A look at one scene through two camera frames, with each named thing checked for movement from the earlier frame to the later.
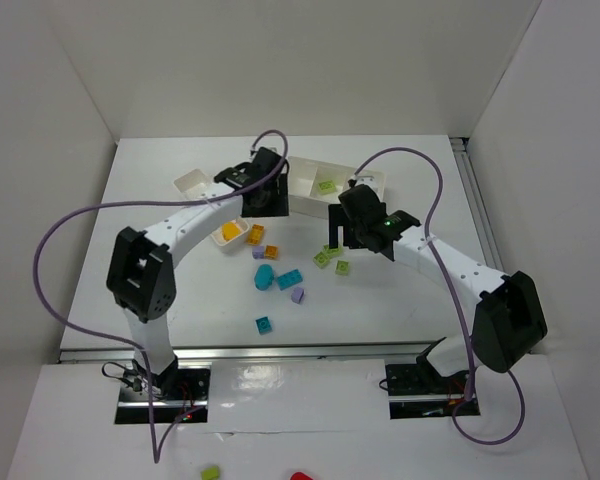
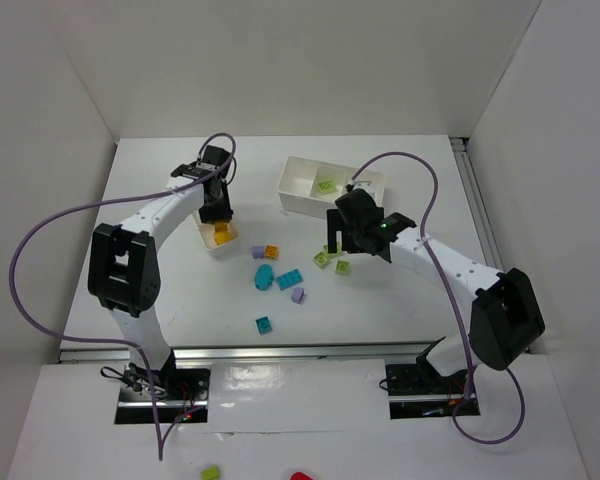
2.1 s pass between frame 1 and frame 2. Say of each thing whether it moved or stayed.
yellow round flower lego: moved
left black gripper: moved
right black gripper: stayed
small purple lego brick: stayed
